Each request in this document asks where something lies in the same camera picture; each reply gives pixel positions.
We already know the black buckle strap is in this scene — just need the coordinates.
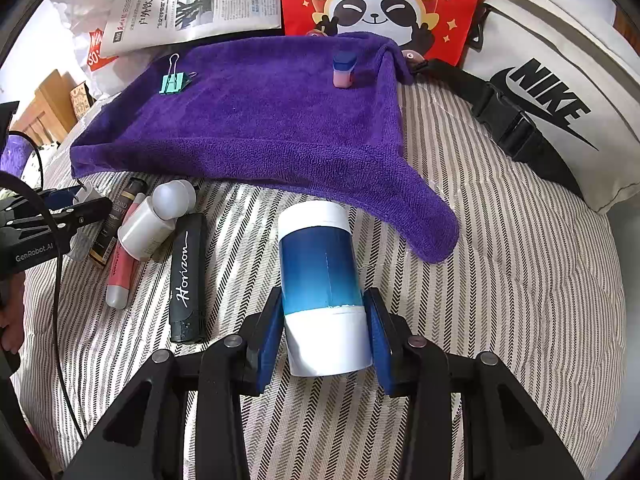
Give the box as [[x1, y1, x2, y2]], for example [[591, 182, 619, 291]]
[[415, 57, 586, 198]]

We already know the green binder clip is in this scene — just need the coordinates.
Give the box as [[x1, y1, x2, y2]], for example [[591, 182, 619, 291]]
[[159, 54, 197, 96]]

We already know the newspaper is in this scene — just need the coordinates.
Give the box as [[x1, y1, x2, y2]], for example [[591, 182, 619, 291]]
[[100, 0, 283, 58]]

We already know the purple towel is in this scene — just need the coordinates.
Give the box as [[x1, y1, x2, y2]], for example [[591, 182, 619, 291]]
[[69, 31, 461, 264]]

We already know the illustrated book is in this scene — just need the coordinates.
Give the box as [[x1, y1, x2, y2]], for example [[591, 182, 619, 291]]
[[69, 84, 96, 117]]

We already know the white round cap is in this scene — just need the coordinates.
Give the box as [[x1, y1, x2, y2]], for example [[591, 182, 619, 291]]
[[152, 179, 197, 222]]

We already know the person's left hand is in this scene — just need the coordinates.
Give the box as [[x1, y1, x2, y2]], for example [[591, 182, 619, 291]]
[[0, 275, 25, 361]]

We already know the white plastic shopping bag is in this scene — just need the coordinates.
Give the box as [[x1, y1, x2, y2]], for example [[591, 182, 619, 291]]
[[47, 0, 146, 98]]

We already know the small pink blue-capped bottle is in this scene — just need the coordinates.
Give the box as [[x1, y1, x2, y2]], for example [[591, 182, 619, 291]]
[[332, 54, 357, 88]]

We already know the black cable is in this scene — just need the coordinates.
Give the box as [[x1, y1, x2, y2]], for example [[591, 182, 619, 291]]
[[7, 130, 88, 443]]

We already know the pink flashlight pen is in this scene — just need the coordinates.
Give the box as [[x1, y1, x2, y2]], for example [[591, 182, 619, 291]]
[[105, 200, 138, 310]]

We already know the white tote bag black logo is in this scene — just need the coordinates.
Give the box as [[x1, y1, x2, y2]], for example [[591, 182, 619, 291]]
[[462, 0, 640, 213]]

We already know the small white bottle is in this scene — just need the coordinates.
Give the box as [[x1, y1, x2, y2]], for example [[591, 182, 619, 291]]
[[117, 192, 177, 261]]

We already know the striped quilt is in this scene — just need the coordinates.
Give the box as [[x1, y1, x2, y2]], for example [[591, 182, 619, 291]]
[[20, 80, 628, 480]]

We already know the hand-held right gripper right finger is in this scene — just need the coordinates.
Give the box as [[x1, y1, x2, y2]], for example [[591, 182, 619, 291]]
[[364, 287, 586, 480]]

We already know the red panda paper bag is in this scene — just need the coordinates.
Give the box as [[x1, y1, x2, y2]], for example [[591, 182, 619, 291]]
[[279, 0, 487, 67]]

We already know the blue and white cylindrical bottle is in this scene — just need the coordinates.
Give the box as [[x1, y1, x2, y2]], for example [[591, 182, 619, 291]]
[[277, 201, 373, 377]]

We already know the black slim case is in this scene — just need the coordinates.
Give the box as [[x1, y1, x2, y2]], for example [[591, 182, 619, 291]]
[[169, 212, 208, 343]]

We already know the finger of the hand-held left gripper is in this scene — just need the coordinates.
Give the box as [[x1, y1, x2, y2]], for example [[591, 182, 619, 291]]
[[0, 171, 83, 209], [30, 196, 114, 234]]

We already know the black and gold box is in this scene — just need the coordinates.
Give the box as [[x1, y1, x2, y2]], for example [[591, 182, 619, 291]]
[[89, 176, 148, 267]]

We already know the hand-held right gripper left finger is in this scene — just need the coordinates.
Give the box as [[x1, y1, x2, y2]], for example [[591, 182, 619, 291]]
[[62, 287, 286, 480]]

